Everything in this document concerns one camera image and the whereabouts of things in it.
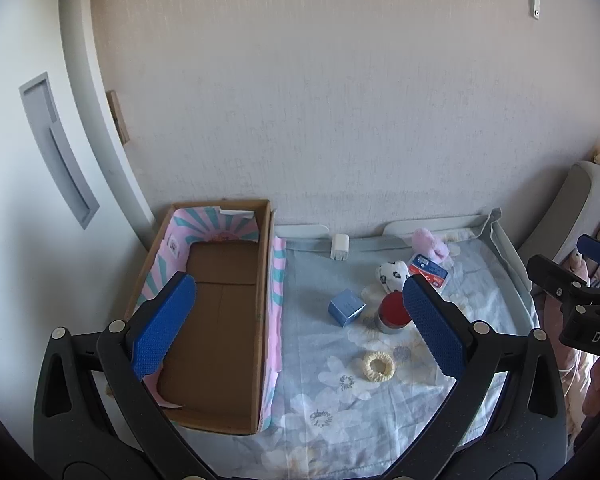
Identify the white spotted plush ball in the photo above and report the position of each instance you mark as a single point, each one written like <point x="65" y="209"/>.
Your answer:
<point x="391" y="275"/>

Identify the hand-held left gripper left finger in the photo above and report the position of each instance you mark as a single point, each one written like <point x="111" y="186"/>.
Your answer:
<point x="162" y="327"/>

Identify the white charger adapter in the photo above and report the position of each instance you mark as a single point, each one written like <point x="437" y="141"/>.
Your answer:
<point x="340" y="246"/>

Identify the cream hair scrunchie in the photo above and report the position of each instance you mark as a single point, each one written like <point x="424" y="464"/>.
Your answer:
<point x="378" y="366"/>

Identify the clear case with blue-red cards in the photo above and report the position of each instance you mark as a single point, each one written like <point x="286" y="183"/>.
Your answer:
<point x="430" y="271"/>

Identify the small blue box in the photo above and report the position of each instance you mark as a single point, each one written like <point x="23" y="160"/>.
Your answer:
<point x="345" y="309"/>

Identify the white sliding door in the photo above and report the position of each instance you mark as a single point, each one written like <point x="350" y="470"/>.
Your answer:
<point x="30" y="40"/>

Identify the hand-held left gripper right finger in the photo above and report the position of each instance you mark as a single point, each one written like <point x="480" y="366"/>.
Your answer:
<point x="435" y="327"/>

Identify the grey chair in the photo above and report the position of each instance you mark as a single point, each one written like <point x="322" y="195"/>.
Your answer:
<point x="580" y="190"/>

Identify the red lid jar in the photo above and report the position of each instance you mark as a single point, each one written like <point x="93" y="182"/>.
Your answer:
<point x="392" y="310"/>

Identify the light blue floral sheet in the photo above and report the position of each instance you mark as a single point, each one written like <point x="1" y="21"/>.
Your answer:
<point x="320" y="375"/>

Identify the pink plush toy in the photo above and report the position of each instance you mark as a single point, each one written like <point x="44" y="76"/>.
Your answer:
<point x="427" y="245"/>

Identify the wooden wall block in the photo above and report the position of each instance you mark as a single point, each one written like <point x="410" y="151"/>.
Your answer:
<point x="118" y="117"/>

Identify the cardboard box with pink lining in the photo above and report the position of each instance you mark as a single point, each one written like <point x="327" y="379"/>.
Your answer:
<point x="220" y="310"/>

